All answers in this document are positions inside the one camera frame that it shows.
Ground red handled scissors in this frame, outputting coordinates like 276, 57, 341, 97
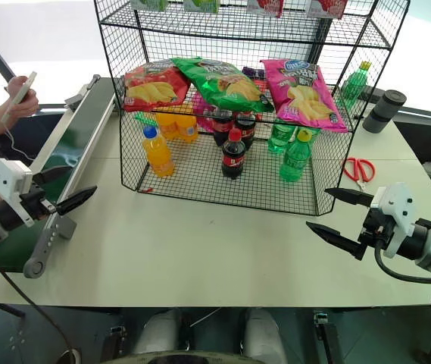
342, 156, 376, 192

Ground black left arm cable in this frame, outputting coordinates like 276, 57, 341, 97
0, 267, 73, 364

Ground black wire rack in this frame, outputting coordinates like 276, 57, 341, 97
93, 0, 411, 218

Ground grey rounded robot leg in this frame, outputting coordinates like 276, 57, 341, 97
242, 307, 289, 364
133, 308, 183, 358

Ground red chips bag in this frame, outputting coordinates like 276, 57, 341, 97
123, 60, 192, 114

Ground white phone cable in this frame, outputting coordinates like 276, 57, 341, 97
4, 124, 36, 165

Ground red snack package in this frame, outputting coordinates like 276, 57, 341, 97
307, 0, 347, 20
246, 0, 286, 18

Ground pink chips bag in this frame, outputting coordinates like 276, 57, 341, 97
260, 58, 349, 134

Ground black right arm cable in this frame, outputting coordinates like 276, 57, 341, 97
373, 240, 431, 285

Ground green conveyor belt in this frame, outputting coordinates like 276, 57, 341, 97
0, 74, 120, 280

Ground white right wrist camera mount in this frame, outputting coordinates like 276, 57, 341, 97
369, 182, 417, 259

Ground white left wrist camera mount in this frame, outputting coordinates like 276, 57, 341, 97
0, 158, 35, 228

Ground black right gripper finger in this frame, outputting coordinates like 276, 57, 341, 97
324, 187, 375, 208
305, 221, 368, 262

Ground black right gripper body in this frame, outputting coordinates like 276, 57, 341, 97
358, 209, 393, 248

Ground white smartphone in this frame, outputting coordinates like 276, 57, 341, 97
1, 71, 38, 124

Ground green soda bottle yellow cap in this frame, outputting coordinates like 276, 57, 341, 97
342, 60, 373, 101
279, 128, 313, 184

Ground person's bare hand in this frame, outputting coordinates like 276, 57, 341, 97
4, 75, 40, 120

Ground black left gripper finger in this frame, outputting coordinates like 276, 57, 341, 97
32, 165, 73, 187
55, 185, 98, 217

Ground orange soda bottle blue cap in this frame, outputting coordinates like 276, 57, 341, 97
142, 125, 176, 178

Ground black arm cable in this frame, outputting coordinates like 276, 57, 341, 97
0, 267, 73, 364
373, 240, 431, 285

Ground magenta snack bag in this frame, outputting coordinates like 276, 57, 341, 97
192, 93, 217, 133

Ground cola bottle red cap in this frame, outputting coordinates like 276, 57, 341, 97
220, 127, 248, 180

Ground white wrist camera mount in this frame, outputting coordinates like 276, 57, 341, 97
0, 158, 35, 228
369, 182, 417, 259

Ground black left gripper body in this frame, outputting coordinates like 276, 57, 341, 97
19, 187, 58, 223

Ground green chips bag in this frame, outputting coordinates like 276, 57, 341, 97
170, 56, 275, 115

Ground black table leg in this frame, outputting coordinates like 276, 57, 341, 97
313, 310, 343, 364
108, 323, 127, 358

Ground purple snack pack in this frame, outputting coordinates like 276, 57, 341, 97
242, 66, 267, 81

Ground grey black thermos cup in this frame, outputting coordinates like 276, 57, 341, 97
361, 89, 408, 134

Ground green snack package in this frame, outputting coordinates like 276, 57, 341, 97
183, 0, 221, 14
130, 0, 170, 12

